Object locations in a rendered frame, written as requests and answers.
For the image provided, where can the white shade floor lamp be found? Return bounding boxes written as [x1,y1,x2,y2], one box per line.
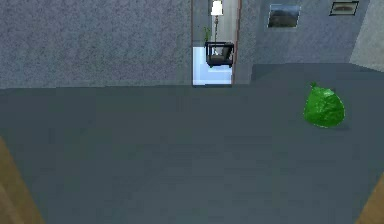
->
[210,0,224,56]

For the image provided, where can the black armchair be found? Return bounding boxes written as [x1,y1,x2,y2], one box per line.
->
[204,41,235,69]

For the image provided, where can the green garbage bag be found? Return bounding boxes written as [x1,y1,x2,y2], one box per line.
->
[302,81,346,129]

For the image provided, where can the brown wooden furniture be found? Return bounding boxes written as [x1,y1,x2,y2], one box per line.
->
[353,170,384,224]
[0,135,47,224]

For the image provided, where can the green house plant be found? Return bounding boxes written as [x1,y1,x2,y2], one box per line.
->
[202,25,212,44]

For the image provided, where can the white framed landscape picture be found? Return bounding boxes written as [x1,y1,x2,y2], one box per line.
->
[267,3,302,29]

